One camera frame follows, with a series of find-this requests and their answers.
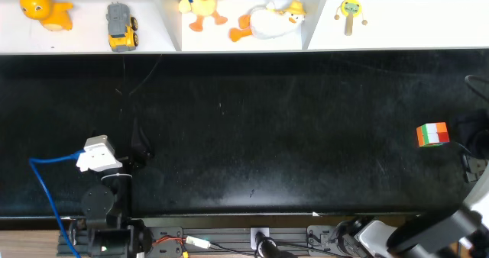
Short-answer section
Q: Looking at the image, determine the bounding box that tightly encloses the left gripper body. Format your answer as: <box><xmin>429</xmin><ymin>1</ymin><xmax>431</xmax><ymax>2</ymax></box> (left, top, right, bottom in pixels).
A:
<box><xmin>113</xmin><ymin>156</ymin><xmax>135</xmax><ymax>173</ymax></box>

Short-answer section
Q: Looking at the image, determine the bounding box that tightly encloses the grey and yellow toy truck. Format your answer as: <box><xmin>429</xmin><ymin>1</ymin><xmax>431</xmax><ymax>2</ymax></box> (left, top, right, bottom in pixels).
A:
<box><xmin>105</xmin><ymin>2</ymin><xmax>140</xmax><ymax>53</ymax></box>

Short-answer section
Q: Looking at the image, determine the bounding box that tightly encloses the yellow rattle drum toy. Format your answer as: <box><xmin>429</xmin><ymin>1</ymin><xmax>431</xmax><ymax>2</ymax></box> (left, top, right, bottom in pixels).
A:
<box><xmin>334</xmin><ymin>0</ymin><xmax>369</xmax><ymax>37</ymax></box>

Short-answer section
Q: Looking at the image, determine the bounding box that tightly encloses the many-coloured puzzle cube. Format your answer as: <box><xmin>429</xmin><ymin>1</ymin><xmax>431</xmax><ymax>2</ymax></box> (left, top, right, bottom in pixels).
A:
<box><xmin>416</xmin><ymin>121</ymin><xmax>451</xmax><ymax>147</ymax></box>

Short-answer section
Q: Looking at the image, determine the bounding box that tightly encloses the yellow rubber duck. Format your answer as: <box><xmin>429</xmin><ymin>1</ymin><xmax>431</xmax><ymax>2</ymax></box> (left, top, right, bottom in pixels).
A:
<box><xmin>18</xmin><ymin>0</ymin><xmax>74</xmax><ymax>32</ymax></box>

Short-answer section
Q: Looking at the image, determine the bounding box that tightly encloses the white plush duck yellow hat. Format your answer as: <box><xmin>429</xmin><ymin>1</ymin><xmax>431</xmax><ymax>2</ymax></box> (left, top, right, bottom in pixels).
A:
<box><xmin>228</xmin><ymin>0</ymin><xmax>307</xmax><ymax>44</ymax></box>

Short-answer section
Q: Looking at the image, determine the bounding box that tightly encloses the white shelf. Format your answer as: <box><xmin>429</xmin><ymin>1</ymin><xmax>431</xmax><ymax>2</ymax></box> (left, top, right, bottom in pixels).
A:
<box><xmin>0</xmin><ymin>0</ymin><xmax>489</xmax><ymax>56</ymax></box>

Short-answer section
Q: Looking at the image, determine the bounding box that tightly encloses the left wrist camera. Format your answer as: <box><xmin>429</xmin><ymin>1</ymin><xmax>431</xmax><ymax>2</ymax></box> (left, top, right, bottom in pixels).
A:
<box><xmin>75</xmin><ymin>134</ymin><xmax>124</xmax><ymax>173</ymax></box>

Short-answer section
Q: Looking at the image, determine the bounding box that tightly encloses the blue cable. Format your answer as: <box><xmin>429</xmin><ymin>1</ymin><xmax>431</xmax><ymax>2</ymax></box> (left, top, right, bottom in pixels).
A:
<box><xmin>28</xmin><ymin>150</ymin><xmax>86</xmax><ymax>258</ymax></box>

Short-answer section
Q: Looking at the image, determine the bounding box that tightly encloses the mounting rail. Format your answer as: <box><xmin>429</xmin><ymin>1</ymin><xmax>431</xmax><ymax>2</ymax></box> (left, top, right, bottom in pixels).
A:
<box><xmin>57</xmin><ymin>215</ymin><xmax>421</xmax><ymax>258</ymax></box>

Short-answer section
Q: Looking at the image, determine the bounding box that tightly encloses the black cable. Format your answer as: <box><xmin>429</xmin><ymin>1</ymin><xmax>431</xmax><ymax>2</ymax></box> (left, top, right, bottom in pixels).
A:
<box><xmin>464</xmin><ymin>74</ymin><xmax>489</xmax><ymax>103</ymax></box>

